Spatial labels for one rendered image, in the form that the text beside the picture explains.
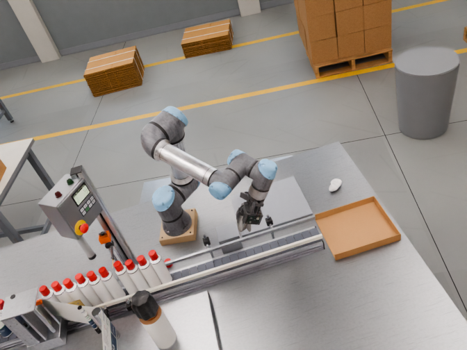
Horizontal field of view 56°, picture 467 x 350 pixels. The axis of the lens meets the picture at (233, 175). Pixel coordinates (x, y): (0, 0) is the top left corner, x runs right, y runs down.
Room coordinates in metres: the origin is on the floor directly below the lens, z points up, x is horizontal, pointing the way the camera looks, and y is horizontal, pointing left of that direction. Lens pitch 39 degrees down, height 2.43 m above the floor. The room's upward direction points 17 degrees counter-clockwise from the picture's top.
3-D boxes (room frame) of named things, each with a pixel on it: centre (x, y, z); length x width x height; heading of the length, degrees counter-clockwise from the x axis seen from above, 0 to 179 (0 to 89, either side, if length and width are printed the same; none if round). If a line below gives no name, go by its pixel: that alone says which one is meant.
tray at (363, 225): (1.32, -0.47, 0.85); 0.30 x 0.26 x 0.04; 91
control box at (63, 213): (1.38, 0.64, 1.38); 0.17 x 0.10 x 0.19; 146
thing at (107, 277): (1.30, 0.64, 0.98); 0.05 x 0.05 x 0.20
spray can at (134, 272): (1.29, 0.53, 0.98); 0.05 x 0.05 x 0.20
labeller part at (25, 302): (1.19, 0.95, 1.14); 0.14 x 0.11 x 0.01; 91
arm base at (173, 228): (1.64, 0.35, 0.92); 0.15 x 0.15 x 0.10
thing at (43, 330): (1.20, 0.95, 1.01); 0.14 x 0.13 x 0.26; 91
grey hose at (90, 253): (1.40, 0.70, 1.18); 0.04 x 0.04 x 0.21
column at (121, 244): (1.44, 0.58, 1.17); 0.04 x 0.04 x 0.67; 1
